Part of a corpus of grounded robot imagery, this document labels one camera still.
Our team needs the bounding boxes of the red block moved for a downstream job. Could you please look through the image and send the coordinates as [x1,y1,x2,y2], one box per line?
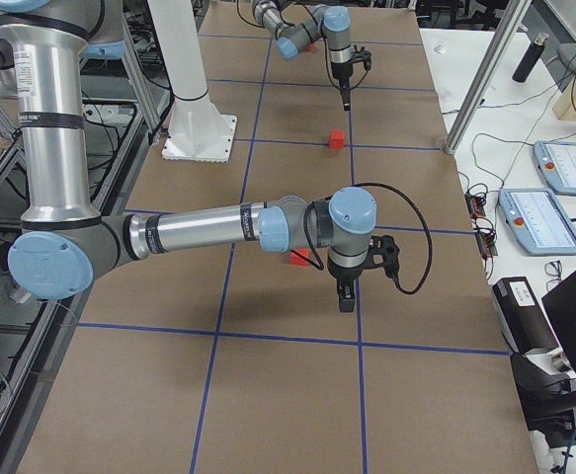
[289,249,310,267]
[328,129,346,149]

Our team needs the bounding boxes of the black water bottle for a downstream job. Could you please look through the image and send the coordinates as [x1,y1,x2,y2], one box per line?
[512,33,549,83]

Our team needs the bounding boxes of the black box with label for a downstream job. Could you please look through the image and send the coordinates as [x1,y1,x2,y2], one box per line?
[491,276,559,356]

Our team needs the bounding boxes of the teach pendant nearer blue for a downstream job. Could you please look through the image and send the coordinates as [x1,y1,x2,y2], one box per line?
[498,188,576,256]

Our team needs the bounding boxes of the eyeglasses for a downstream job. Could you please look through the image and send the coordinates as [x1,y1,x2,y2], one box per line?
[544,260,563,291]

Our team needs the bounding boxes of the teach pendant farther blue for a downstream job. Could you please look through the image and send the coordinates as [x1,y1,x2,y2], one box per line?
[534,141,576,197]

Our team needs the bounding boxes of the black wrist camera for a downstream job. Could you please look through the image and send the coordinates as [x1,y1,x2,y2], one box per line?
[366,235,400,281]

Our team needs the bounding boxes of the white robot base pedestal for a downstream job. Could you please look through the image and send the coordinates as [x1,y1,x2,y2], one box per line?
[148,0,237,163]

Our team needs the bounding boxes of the aluminium frame post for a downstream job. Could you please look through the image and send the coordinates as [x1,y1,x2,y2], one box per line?
[444,0,531,155]

